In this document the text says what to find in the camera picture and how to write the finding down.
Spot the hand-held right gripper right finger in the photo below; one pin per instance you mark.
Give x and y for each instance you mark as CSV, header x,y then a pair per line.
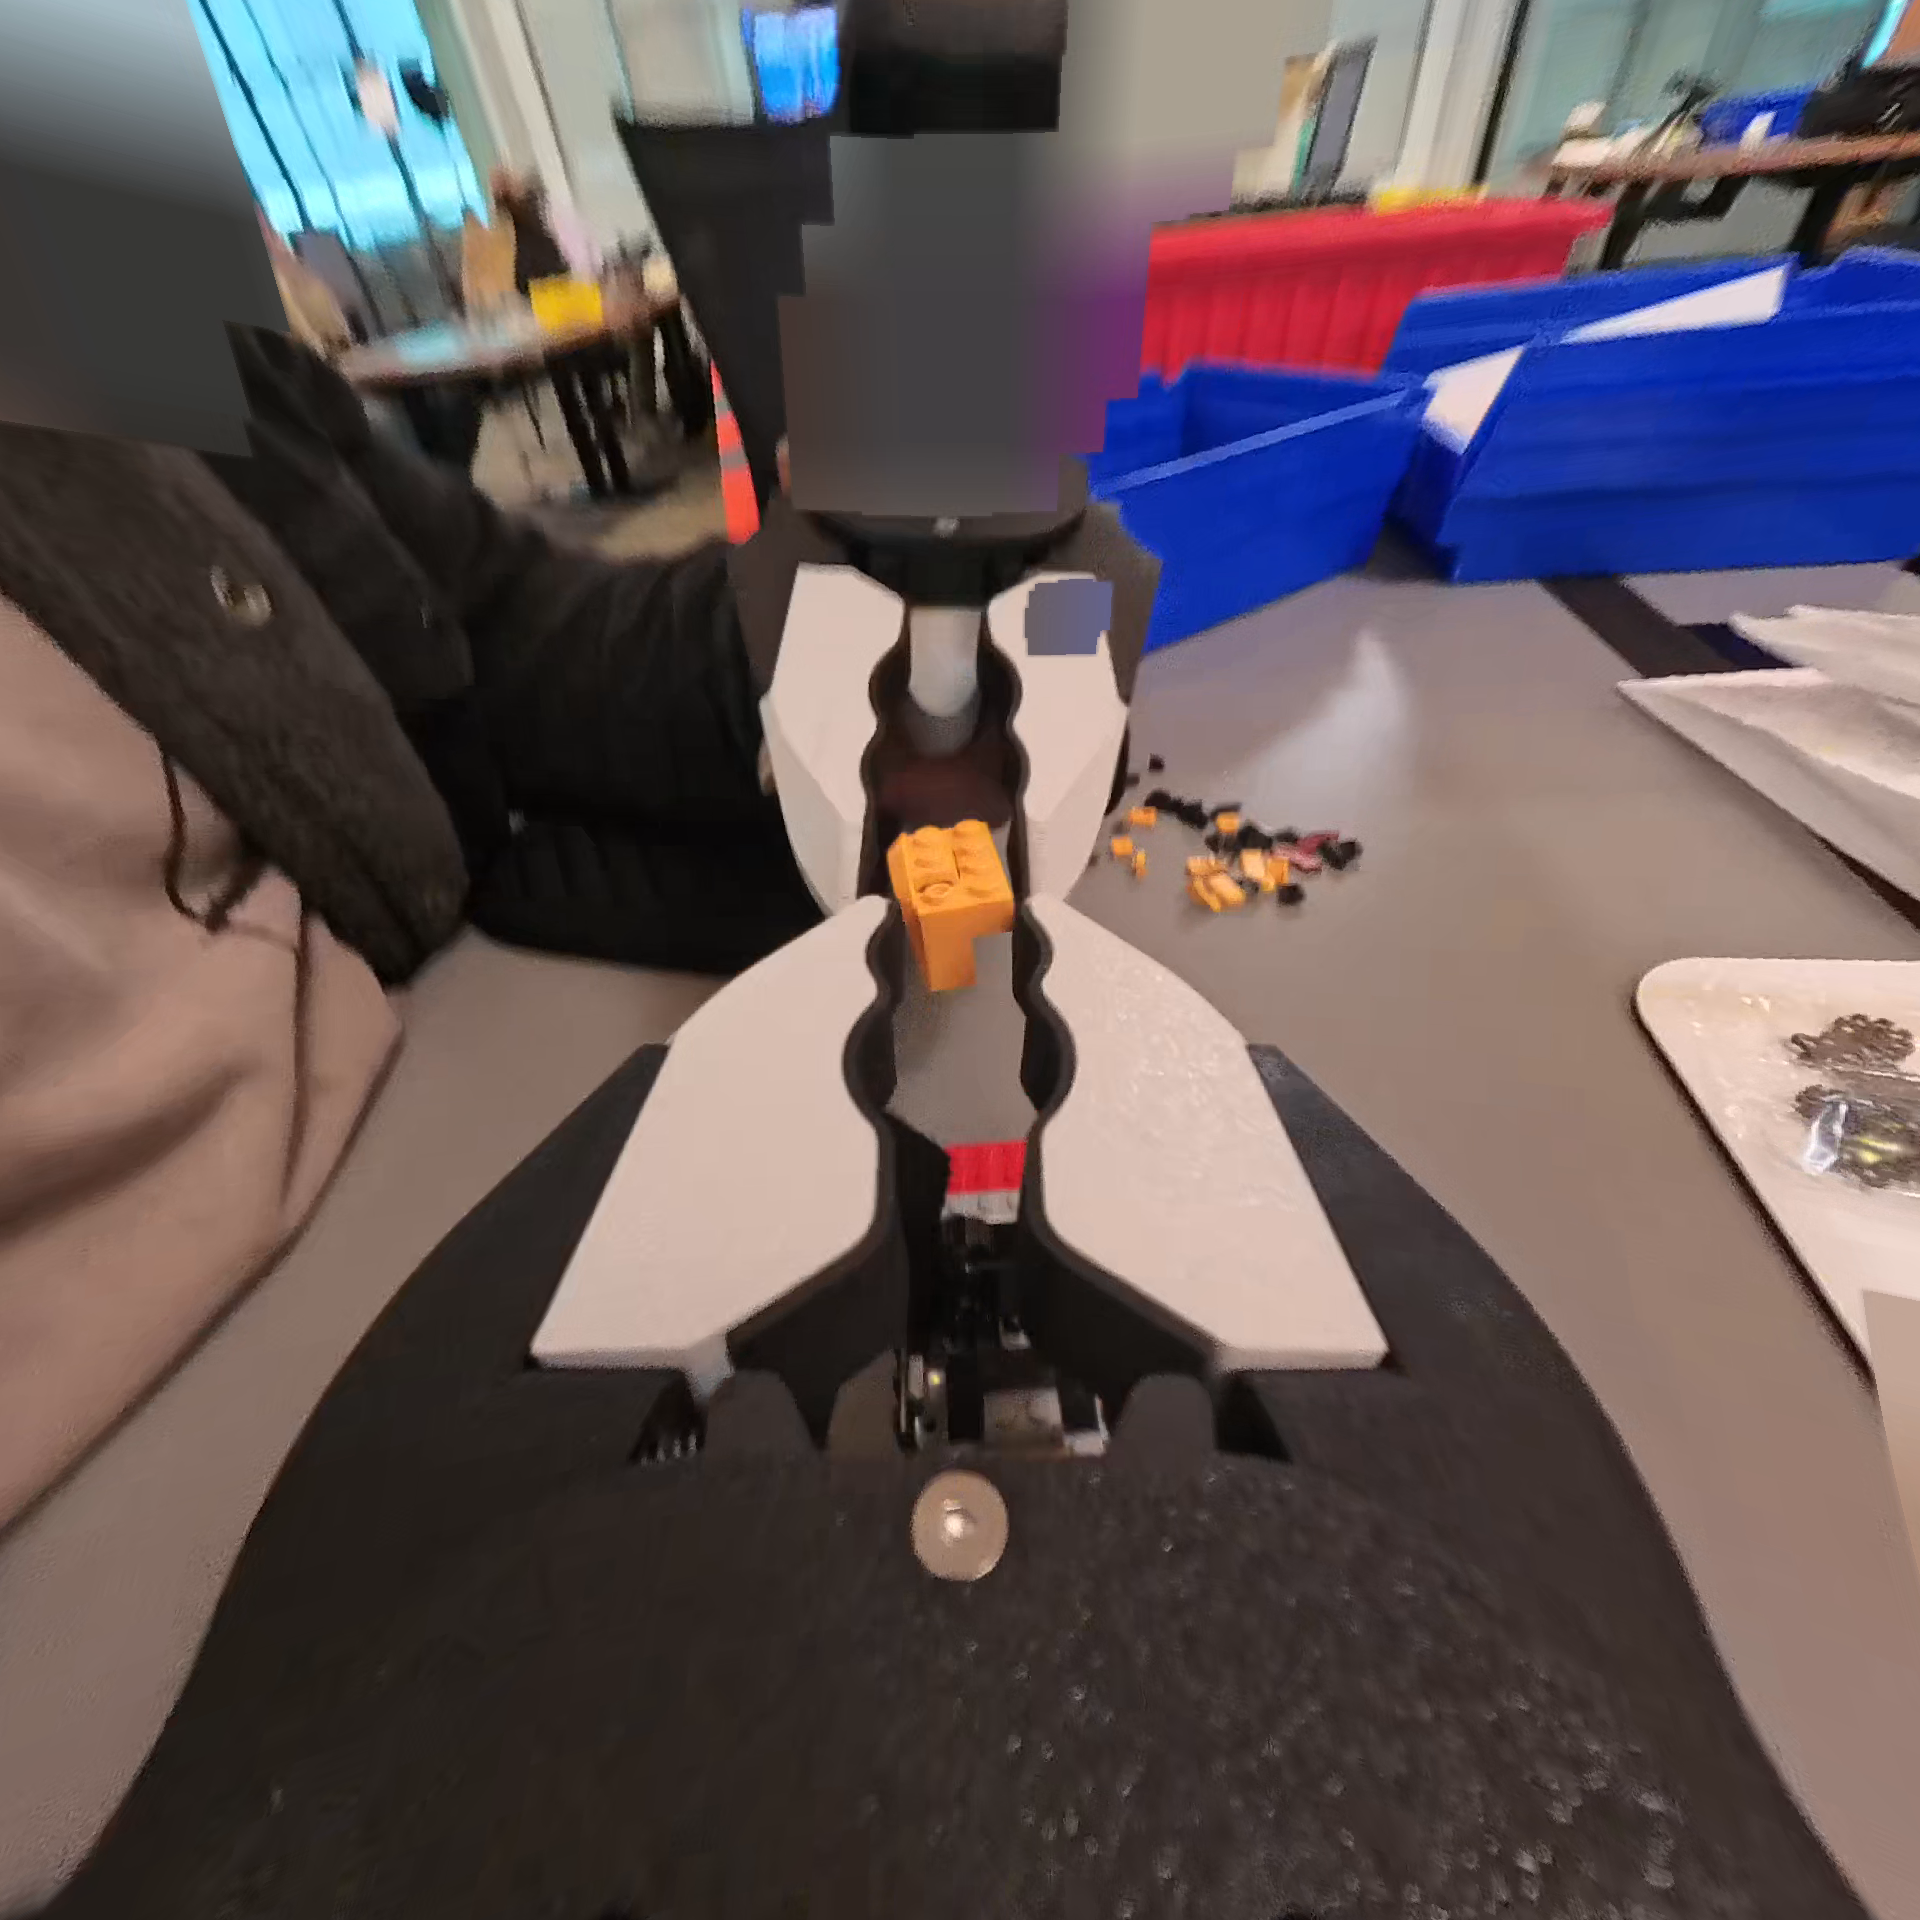
x,y
1200,1170

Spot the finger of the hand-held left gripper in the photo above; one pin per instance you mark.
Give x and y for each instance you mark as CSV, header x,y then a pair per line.
x,y
1078,737
817,721

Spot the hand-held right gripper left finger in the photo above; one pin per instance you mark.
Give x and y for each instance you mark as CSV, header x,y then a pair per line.
x,y
720,1170

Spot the orange toy brick assembly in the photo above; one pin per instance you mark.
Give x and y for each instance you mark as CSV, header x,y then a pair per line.
x,y
944,900

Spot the person's left forearm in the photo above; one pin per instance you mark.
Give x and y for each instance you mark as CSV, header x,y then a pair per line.
x,y
631,721

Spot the pile of small toy bricks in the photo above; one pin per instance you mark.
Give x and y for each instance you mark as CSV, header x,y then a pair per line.
x,y
1238,863

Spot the orange traffic cone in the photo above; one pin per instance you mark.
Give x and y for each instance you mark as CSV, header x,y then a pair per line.
x,y
739,466

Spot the blue plastic bin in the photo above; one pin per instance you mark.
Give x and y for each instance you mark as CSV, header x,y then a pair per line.
x,y
1276,497
1665,434

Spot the yellow box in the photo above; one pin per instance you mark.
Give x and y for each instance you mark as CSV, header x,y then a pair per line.
x,y
566,302

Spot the red plastic bin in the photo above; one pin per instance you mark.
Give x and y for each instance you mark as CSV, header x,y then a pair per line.
x,y
1320,279

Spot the round dark table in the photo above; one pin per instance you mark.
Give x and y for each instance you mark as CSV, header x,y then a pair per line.
x,y
496,355

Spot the white tray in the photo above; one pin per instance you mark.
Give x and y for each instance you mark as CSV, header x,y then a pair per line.
x,y
1725,1079

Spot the person's black fleece jacket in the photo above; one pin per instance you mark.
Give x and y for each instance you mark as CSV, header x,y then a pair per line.
x,y
226,721

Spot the clear bag of black parts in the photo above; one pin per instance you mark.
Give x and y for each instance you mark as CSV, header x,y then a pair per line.
x,y
1852,1097

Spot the long wooden table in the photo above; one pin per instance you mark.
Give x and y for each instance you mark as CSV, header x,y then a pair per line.
x,y
1739,163

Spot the small blue crate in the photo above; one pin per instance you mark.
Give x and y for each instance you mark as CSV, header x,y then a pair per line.
x,y
1754,116

